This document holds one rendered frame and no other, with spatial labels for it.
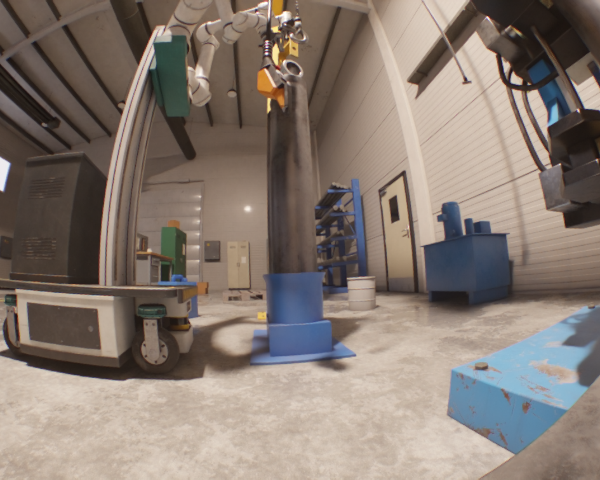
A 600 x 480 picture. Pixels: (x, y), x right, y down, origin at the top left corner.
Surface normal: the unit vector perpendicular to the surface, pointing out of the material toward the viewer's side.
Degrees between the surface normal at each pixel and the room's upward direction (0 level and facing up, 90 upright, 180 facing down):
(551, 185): 90
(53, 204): 90
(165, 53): 180
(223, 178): 90
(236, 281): 90
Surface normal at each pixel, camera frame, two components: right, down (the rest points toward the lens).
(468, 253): -0.99, 0.02
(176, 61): 0.04, 0.99
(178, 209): 0.15, -0.15
